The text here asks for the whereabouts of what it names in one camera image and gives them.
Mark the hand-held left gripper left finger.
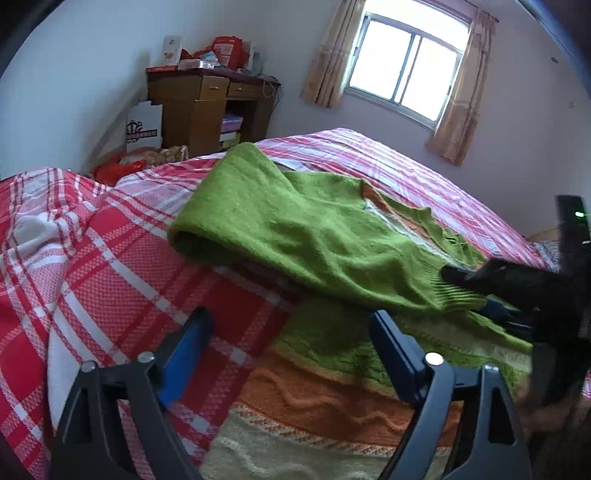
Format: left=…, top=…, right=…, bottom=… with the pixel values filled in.
left=48, top=306, right=215, bottom=480

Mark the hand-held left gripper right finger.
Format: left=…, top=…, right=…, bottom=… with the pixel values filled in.
left=369, top=309, right=532, bottom=480

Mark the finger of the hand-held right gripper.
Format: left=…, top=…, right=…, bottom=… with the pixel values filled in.
left=441, top=263, right=497, bottom=294
left=478, top=298, right=539, bottom=340

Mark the green knitted sweater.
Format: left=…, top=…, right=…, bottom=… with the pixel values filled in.
left=167, top=142, right=548, bottom=480

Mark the red plaid bed sheet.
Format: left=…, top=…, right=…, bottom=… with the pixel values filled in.
left=0, top=128, right=561, bottom=480

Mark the beige curtain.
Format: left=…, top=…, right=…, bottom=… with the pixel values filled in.
left=425, top=9, right=500, bottom=168
left=300, top=0, right=368, bottom=109

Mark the red plastic bag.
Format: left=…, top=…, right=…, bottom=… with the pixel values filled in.
left=93, top=154, right=148, bottom=185

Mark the window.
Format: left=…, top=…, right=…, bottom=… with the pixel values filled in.
left=344, top=13, right=472, bottom=131

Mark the stack of boxes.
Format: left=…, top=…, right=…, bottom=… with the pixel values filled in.
left=221, top=115, right=244, bottom=151

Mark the white box with black print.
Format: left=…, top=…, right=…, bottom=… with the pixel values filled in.
left=126, top=102, right=163, bottom=154

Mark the brown wooden desk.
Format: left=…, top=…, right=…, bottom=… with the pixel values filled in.
left=146, top=67, right=281, bottom=160

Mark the white packet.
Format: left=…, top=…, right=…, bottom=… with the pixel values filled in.
left=178, top=56, right=218, bottom=71

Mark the white printed box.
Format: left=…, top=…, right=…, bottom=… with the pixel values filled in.
left=161, top=36, right=182, bottom=65

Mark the red gift bag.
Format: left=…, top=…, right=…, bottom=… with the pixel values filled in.
left=211, top=36, right=252, bottom=70

